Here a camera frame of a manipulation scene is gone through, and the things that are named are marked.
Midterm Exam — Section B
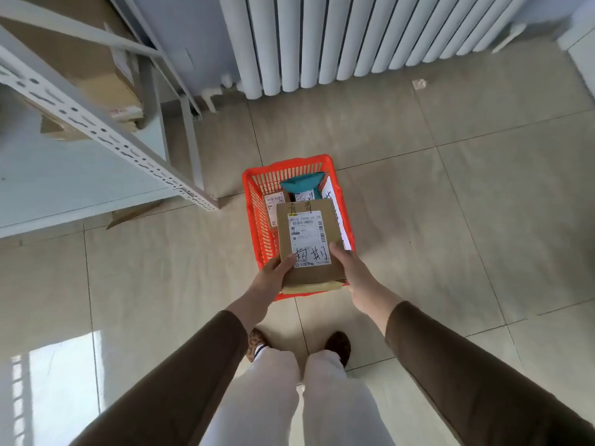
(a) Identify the person's right hand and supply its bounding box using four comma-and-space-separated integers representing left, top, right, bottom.
328, 242, 387, 308

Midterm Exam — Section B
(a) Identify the person's left hand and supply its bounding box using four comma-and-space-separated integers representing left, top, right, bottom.
245, 253, 297, 312

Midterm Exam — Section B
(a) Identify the brown cardboard parcel with label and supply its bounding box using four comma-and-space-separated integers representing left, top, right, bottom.
276, 199, 348, 295

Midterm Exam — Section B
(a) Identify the person's right forearm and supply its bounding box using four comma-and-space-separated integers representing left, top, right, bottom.
350, 288, 595, 446

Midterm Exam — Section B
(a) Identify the person's left forearm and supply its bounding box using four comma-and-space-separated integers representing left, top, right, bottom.
70, 292, 270, 446

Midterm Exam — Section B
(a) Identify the white flat parcel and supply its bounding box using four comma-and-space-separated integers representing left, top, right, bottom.
321, 176, 352, 251

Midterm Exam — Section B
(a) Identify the orange plastic basket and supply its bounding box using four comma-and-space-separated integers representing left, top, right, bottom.
242, 154, 356, 302

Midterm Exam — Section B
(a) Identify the small brown labelled box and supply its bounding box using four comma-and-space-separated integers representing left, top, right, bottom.
263, 190, 288, 229

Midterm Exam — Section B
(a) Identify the teal parcel bag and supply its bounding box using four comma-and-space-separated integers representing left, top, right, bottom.
280, 172, 326, 202

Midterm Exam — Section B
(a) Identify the person's left shoe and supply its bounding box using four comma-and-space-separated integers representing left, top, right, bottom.
245, 328, 271, 364

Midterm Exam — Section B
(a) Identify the person's shoe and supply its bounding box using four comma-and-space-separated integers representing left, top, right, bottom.
324, 331, 352, 368
245, 328, 271, 364

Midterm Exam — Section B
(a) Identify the person's right shoe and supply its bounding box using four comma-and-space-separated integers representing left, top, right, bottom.
324, 331, 352, 368

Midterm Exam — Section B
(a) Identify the person's left leg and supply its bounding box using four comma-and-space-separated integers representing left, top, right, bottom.
200, 347, 301, 446

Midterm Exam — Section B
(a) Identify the person's leg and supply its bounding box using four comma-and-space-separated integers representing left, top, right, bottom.
200, 347, 301, 446
302, 350, 396, 446

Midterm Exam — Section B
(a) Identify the person's right leg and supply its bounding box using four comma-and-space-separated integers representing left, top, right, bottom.
302, 350, 396, 446

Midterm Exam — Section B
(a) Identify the flat cardboard piece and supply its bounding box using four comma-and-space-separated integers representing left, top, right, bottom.
106, 200, 163, 230

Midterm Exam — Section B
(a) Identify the white radiator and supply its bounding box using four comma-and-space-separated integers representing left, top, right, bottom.
218, 0, 533, 100

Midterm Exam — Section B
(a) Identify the white metal shelf rack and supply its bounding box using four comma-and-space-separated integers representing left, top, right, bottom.
0, 0, 220, 239

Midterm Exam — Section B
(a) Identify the large cardboard box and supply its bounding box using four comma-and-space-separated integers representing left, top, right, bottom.
0, 16, 145, 142

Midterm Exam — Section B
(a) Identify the white cabinet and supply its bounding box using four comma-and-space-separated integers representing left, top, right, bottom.
557, 0, 595, 100

